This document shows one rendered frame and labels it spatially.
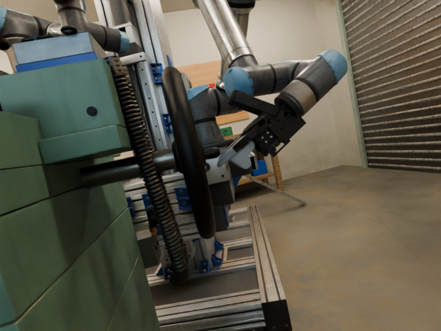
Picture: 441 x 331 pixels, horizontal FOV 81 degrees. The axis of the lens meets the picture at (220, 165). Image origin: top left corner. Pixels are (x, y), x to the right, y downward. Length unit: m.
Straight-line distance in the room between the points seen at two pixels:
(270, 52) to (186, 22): 1.31
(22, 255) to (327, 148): 4.35
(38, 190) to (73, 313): 0.15
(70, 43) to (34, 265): 0.27
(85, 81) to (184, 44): 3.67
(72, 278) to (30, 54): 0.29
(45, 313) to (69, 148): 0.18
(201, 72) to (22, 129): 3.62
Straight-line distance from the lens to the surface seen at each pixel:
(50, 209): 0.37
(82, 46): 0.41
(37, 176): 0.36
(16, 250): 0.31
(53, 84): 0.40
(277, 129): 0.56
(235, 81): 0.62
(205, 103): 1.02
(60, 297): 0.36
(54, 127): 0.39
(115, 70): 0.41
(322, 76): 0.62
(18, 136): 0.35
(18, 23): 1.28
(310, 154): 4.33
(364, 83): 3.94
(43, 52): 0.43
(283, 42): 4.43
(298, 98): 0.59
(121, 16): 1.30
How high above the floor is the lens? 0.82
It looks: 5 degrees down
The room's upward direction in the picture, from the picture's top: 13 degrees counter-clockwise
